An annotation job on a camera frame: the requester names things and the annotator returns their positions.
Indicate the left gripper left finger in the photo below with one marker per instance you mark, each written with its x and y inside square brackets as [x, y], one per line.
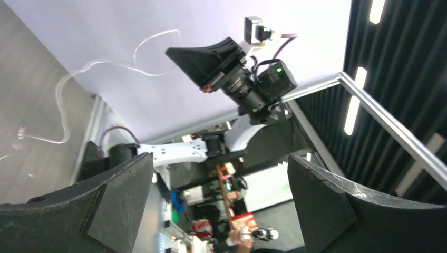
[100, 214]

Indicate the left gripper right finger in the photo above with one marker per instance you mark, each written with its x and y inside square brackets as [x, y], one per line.
[340, 215]

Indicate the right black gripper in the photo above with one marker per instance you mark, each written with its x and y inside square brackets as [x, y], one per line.
[220, 67]

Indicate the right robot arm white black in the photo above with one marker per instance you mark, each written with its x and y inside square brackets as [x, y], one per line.
[216, 147]

